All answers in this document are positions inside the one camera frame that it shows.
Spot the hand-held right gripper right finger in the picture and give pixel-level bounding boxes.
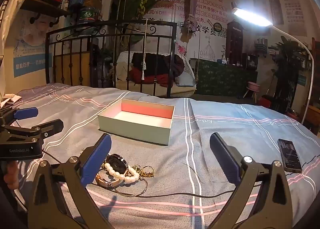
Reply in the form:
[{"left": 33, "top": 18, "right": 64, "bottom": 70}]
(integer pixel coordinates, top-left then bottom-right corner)
[{"left": 207, "top": 132, "right": 293, "bottom": 229}]

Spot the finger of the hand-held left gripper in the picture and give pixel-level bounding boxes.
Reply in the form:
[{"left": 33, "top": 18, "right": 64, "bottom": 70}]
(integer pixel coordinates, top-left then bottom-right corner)
[
  {"left": 0, "top": 107, "right": 39, "bottom": 126},
  {"left": 4, "top": 119, "right": 64, "bottom": 144}
]

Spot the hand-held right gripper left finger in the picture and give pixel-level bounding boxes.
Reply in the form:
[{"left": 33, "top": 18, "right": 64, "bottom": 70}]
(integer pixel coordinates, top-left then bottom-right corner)
[{"left": 27, "top": 133, "right": 112, "bottom": 229}]

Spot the wrist watch with beige strap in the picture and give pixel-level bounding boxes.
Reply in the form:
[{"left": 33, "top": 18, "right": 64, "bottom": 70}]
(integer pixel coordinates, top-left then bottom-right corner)
[{"left": 96, "top": 153, "right": 129, "bottom": 188}]

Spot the white pearl bracelet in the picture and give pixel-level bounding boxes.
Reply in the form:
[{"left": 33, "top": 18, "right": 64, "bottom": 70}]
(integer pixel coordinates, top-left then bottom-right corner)
[{"left": 104, "top": 163, "right": 140, "bottom": 184}]

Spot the gold chain necklace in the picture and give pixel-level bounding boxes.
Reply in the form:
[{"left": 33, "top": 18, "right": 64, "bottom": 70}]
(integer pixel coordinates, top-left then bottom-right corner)
[{"left": 129, "top": 165, "right": 143, "bottom": 177}]

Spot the box with pink inside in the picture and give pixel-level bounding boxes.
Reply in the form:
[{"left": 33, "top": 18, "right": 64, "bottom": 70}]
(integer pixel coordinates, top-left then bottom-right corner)
[{"left": 97, "top": 98, "right": 175, "bottom": 146}]

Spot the person's left hand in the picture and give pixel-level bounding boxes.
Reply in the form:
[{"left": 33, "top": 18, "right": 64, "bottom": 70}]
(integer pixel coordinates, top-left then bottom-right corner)
[{"left": 4, "top": 161, "right": 20, "bottom": 190}]

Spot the white cloth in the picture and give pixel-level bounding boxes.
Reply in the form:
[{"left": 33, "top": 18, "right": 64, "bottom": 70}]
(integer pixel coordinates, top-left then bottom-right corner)
[{"left": 0, "top": 93, "right": 22, "bottom": 108}]

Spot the blue-grey striped blanket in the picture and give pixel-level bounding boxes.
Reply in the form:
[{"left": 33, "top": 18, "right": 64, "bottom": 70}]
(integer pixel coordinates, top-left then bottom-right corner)
[{"left": 5, "top": 83, "right": 320, "bottom": 229}]

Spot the black smartphone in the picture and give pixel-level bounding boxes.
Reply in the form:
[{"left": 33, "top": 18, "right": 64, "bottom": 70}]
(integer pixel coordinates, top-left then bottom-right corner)
[{"left": 277, "top": 138, "right": 303, "bottom": 172}]

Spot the pink stool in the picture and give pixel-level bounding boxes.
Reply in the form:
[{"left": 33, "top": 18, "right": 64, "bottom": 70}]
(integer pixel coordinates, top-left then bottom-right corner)
[{"left": 244, "top": 81, "right": 260, "bottom": 103}]

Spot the green patterned counter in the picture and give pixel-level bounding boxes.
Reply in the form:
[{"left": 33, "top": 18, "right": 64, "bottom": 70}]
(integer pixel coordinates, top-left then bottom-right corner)
[{"left": 190, "top": 58, "right": 258, "bottom": 97}]

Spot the white wicker hanging chair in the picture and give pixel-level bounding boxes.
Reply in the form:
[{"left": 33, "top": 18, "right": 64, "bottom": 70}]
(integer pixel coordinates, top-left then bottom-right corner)
[{"left": 114, "top": 51, "right": 198, "bottom": 97}]

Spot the pile of dark clothes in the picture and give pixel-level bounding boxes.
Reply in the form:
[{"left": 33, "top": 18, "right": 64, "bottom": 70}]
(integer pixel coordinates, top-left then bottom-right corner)
[{"left": 129, "top": 53, "right": 185, "bottom": 87}]

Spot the green tin can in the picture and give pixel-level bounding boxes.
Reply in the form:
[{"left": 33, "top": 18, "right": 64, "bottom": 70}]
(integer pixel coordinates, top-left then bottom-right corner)
[{"left": 79, "top": 7, "right": 96, "bottom": 25}]

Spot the dark telephone booth cabinet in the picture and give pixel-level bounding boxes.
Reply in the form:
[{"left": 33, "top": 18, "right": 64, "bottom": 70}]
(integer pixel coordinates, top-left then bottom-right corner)
[{"left": 226, "top": 20, "right": 245, "bottom": 66}]

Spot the tall potted plant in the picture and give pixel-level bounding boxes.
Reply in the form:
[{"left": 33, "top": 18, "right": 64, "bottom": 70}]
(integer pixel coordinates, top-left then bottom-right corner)
[{"left": 269, "top": 35, "right": 313, "bottom": 116}]

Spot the white arc lamp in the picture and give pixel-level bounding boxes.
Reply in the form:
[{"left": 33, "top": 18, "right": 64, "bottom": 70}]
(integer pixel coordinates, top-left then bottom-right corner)
[{"left": 231, "top": 7, "right": 315, "bottom": 125}]

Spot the blue and white wall poster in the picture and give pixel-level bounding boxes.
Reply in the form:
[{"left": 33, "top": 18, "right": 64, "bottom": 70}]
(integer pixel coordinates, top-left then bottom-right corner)
[{"left": 13, "top": 11, "right": 55, "bottom": 78}]

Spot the black cable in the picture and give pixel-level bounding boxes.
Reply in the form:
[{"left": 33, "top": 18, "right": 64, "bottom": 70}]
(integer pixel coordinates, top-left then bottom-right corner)
[{"left": 41, "top": 149, "right": 238, "bottom": 198}]

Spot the wooden wall shelf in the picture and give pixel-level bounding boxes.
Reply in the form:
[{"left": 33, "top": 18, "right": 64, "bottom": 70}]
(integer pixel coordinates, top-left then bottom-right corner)
[{"left": 19, "top": 0, "right": 72, "bottom": 25}]

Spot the black iron bed frame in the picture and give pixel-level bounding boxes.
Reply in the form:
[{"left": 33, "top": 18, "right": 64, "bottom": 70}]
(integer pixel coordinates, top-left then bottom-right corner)
[{"left": 45, "top": 20, "right": 177, "bottom": 98}]

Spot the rope with white tassel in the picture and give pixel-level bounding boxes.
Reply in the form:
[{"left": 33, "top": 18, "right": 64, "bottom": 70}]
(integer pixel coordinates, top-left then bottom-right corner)
[{"left": 141, "top": 14, "right": 148, "bottom": 81}]

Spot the large printed wall poster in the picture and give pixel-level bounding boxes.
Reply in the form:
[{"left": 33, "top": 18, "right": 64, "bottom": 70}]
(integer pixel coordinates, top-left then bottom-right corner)
[{"left": 139, "top": 0, "right": 237, "bottom": 63}]

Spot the portrait wall poster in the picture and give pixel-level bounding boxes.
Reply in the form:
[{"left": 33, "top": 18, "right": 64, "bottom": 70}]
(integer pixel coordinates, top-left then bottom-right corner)
[{"left": 252, "top": 0, "right": 308, "bottom": 37}]

